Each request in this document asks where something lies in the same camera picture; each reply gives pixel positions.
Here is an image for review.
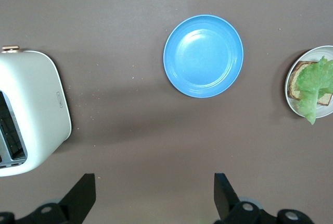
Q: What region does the beige plate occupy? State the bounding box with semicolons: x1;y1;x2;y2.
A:
284;45;333;119

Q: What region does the white toaster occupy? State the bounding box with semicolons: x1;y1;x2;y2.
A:
0;45;72;178

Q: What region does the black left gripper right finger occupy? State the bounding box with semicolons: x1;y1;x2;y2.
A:
214;173;312;224

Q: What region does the brown bread slice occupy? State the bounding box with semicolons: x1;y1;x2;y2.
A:
288;61;333;107

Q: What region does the green lettuce leaf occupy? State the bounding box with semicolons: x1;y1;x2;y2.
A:
296;55;333;126

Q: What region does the blue plate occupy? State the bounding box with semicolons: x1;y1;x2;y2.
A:
163;14;245;98

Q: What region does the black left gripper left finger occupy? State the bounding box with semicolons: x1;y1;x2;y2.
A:
0;173;96;224

